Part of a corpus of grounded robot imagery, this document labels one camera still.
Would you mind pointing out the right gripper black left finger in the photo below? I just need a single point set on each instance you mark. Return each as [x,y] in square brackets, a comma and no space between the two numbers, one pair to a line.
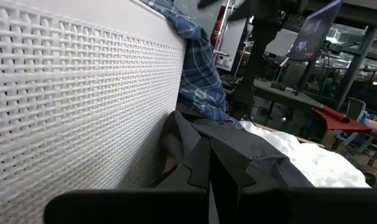
[194,174]

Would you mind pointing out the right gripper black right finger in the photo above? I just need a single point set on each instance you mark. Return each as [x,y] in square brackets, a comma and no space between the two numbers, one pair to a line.
[235,177]

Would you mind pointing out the dark grey garment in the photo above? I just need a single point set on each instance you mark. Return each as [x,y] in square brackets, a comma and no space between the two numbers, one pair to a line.
[254,146]

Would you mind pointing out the large white cloth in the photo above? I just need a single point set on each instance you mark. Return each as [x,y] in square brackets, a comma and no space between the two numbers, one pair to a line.
[319,161]

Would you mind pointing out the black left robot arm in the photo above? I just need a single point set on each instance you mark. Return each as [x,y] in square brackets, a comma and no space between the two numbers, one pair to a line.
[257,62]

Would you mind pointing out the grey desk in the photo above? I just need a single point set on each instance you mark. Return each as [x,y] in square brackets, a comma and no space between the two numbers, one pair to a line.
[285,95]

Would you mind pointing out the blue plaid shirt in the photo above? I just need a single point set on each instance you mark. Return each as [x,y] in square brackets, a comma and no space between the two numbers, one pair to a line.
[201,77]

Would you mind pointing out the red flat item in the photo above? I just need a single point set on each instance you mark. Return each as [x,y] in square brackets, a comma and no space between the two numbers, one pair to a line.
[341,121]

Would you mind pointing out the white woven plastic basket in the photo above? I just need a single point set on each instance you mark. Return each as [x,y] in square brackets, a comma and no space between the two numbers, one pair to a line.
[82,102]

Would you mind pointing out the dark computer monitor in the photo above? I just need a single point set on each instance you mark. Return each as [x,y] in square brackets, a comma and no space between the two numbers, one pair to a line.
[314,34]

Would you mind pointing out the grey metal frame post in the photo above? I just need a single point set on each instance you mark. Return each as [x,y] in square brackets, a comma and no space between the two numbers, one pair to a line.
[359,59]

